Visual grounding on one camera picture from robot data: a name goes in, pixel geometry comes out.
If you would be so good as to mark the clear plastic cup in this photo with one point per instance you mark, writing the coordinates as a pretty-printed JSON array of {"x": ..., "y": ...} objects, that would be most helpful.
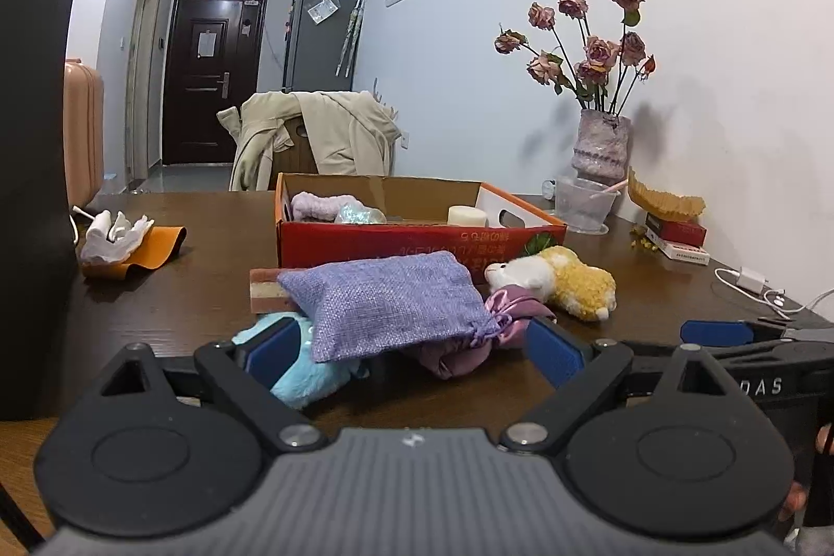
[{"x": 583, "y": 204}]

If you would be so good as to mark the pink hard suitcase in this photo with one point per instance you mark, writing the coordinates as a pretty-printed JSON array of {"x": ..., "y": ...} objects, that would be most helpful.
[{"x": 83, "y": 132}]

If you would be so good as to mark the white charger plug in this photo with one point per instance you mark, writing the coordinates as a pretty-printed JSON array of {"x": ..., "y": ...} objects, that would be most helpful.
[{"x": 754, "y": 278}]

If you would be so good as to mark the dried pink roses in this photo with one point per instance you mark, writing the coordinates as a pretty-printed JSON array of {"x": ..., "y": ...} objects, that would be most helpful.
[{"x": 599, "y": 54}]

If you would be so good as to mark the red cardboard box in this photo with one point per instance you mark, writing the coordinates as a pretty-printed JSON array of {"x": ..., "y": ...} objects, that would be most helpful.
[{"x": 404, "y": 243}]

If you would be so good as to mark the grey refrigerator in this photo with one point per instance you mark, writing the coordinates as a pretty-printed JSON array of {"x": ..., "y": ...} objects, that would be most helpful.
[{"x": 313, "y": 54}]

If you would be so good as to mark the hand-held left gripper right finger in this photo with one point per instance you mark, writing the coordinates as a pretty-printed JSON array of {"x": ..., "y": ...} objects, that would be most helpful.
[{"x": 554, "y": 351}]

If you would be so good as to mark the pale interior door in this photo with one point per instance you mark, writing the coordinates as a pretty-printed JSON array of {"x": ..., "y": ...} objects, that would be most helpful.
[{"x": 140, "y": 87}]

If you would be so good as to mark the yellow and white plush toy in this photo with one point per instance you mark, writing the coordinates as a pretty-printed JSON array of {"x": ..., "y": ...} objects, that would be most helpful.
[{"x": 580, "y": 282}]

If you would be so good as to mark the iridescent shiny pouch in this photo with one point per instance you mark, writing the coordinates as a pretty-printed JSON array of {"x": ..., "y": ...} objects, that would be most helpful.
[{"x": 358, "y": 215}]

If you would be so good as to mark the light blue plush toy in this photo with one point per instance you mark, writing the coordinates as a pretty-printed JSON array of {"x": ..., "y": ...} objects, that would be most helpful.
[{"x": 303, "y": 377}]

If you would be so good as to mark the orange leather cloth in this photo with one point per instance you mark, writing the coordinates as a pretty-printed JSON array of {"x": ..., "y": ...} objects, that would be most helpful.
[{"x": 159, "y": 243}]

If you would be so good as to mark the folded pale umbrella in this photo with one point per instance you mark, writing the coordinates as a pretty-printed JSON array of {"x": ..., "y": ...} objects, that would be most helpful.
[{"x": 350, "y": 35}]

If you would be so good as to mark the pale pink fuzzy headband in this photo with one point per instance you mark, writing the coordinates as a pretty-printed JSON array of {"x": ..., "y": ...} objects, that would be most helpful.
[{"x": 316, "y": 204}]

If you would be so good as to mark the white wall socket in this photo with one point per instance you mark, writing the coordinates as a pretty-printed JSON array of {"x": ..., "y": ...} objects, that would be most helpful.
[{"x": 403, "y": 139}]

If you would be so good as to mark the black paper shopping bag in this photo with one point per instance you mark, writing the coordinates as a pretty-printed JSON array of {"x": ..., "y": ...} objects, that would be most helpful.
[{"x": 32, "y": 172}]

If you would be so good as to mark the pink striped sponge block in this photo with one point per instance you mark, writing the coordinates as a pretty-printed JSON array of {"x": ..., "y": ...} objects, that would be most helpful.
[{"x": 267, "y": 292}]

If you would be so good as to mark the white round container in box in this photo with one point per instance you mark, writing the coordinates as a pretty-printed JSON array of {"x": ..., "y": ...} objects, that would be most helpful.
[{"x": 468, "y": 215}]

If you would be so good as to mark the pink speckled vase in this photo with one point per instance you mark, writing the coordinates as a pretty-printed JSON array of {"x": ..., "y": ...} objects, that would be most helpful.
[{"x": 601, "y": 145}]

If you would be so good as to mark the wooden chair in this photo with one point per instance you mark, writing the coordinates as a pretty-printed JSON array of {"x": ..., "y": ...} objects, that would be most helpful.
[{"x": 296, "y": 152}]

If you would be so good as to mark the pink satin cloth bag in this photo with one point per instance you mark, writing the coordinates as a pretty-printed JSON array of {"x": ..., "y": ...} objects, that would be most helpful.
[{"x": 515, "y": 305}]

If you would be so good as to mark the beige coat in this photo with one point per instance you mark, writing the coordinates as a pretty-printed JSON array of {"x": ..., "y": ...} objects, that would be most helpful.
[{"x": 339, "y": 132}]

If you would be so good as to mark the dark brown entrance door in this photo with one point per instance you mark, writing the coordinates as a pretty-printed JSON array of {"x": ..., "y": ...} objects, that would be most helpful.
[{"x": 202, "y": 113}]

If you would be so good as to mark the person's right hand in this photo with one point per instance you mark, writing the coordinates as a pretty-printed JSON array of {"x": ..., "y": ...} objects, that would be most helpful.
[{"x": 826, "y": 440}]

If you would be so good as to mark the yellow dried flower sprig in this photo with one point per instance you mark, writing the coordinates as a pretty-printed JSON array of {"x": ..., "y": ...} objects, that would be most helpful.
[{"x": 642, "y": 238}]

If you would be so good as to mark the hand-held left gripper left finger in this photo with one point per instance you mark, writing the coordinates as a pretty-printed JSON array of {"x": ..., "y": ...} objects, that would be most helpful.
[{"x": 273, "y": 344}]

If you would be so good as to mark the white crumpled tissue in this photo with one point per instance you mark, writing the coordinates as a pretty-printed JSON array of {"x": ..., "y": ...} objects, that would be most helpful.
[{"x": 107, "y": 237}]

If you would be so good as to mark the white plastic bag on refrigerator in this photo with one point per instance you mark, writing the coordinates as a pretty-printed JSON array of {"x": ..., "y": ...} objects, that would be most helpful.
[{"x": 322, "y": 10}]

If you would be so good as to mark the white and red small box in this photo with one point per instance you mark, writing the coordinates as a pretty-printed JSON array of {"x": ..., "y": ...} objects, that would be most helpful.
[{"x": 684, "y": 252}]

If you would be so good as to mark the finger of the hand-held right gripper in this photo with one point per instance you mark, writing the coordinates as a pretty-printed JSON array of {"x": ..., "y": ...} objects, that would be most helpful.
[{"x": 717, "y": 332}]

